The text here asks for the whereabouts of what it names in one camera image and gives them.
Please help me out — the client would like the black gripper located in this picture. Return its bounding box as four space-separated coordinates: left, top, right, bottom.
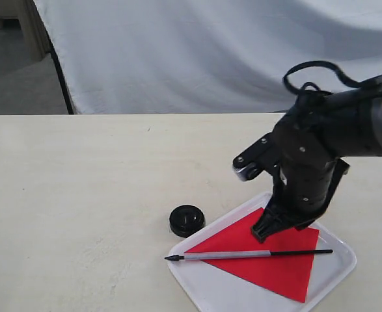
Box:
250 116 351 244

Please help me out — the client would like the red flag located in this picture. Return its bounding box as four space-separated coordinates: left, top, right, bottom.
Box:
164 207 334 304

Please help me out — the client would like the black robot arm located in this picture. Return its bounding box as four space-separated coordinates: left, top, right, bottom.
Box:
251 76 382 242

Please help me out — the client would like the black round flag base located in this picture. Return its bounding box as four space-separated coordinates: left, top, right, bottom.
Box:
169 205 206 238

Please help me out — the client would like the white plastic tray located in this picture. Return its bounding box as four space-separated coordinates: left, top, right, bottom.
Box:
167 190 357 312

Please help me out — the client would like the white backdrop cloth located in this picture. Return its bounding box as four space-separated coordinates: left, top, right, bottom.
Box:
36 1 382 114

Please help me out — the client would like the wooden furniture in background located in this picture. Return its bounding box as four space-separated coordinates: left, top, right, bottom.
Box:
0 0 50 61

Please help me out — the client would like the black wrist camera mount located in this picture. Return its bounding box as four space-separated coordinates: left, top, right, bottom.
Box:
232 133 281 181

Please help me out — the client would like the black cable loop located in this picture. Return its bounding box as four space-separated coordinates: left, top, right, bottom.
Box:
282 60 364 96

